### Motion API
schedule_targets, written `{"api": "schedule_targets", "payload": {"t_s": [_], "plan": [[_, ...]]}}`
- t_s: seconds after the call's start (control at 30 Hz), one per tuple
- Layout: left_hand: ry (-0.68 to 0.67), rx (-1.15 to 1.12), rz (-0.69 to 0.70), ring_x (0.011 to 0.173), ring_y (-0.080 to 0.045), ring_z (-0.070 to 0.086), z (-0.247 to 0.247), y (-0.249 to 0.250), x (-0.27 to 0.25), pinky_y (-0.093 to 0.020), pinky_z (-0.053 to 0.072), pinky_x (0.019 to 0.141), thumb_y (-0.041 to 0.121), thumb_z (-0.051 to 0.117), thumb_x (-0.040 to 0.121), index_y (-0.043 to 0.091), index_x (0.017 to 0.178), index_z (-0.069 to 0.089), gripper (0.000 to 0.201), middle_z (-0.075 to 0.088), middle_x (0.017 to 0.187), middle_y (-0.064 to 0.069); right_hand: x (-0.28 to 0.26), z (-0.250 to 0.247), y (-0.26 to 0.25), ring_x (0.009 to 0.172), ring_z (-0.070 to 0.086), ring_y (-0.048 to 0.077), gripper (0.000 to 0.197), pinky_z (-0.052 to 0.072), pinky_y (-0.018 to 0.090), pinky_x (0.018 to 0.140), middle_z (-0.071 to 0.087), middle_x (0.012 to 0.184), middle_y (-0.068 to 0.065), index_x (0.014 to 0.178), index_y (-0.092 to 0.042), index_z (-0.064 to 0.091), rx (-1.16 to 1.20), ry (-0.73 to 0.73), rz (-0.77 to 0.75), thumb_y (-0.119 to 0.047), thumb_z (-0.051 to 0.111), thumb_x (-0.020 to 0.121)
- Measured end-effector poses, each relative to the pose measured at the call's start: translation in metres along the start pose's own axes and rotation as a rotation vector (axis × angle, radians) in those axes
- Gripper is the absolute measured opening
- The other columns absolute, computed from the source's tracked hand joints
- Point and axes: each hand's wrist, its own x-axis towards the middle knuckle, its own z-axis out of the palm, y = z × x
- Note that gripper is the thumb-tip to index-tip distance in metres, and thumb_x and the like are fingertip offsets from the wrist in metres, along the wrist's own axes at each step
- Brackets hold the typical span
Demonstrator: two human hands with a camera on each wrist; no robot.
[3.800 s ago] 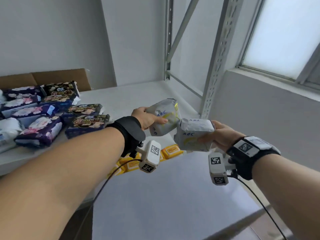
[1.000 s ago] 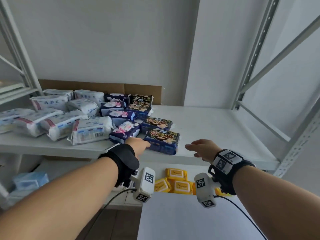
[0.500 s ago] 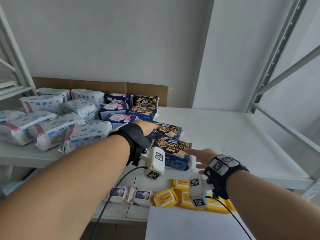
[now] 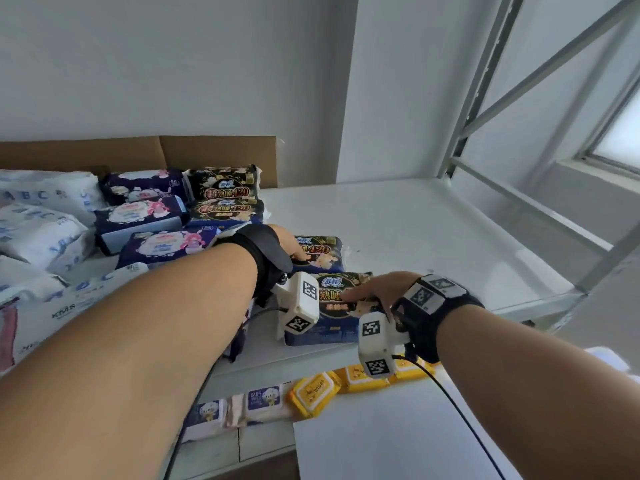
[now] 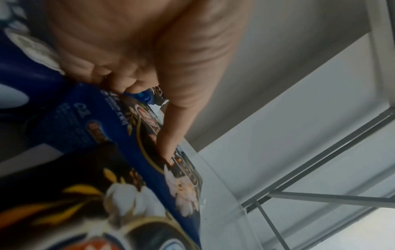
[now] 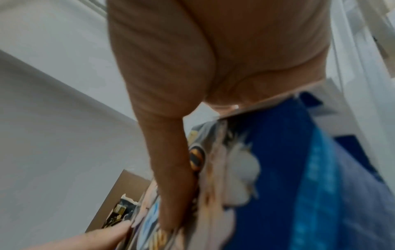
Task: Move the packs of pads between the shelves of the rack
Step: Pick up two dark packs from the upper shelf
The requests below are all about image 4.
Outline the person's right hand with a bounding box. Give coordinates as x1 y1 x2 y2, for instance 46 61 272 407
339 271 423 318

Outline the person's left hand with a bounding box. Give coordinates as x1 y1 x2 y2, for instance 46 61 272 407
267 223 311 263

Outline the white metal shelf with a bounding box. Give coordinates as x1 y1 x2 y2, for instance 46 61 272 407
0 0 640 480

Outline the white blue ABC packs group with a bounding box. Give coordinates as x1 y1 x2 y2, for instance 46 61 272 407
0 168 151 375

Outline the person's right forearm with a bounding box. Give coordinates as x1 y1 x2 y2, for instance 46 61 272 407
435 304 640 480

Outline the person's left forearm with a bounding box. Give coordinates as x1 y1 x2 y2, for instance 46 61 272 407
0 242 259 480

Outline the white marker plate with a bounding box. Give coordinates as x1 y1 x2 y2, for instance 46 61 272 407
402 274 469 315

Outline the brown cardboard sheet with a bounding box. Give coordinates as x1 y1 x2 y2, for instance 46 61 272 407
0 135 279 191

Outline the frosted glass window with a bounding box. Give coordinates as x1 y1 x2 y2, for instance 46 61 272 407
575 84 640 178

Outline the black wrist strap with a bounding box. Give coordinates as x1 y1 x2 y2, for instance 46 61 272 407
212 223 296 308
389 274 485 365

